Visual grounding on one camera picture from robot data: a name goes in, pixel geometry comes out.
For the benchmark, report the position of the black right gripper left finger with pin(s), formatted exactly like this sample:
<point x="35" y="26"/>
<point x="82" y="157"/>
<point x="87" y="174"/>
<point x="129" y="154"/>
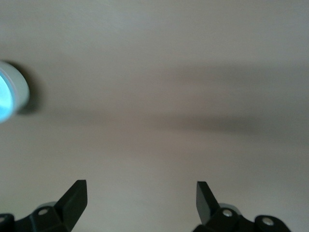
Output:
<point x="60" y="217"/>

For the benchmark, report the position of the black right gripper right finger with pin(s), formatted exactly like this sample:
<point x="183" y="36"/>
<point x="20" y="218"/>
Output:
<point x="217" y="220"/>

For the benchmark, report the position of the light blue bowl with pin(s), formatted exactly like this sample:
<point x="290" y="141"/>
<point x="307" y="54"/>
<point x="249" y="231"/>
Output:
<point x="4" y="96"/>

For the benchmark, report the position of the white bowl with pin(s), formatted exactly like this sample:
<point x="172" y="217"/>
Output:
<point x="23" y="94"/>

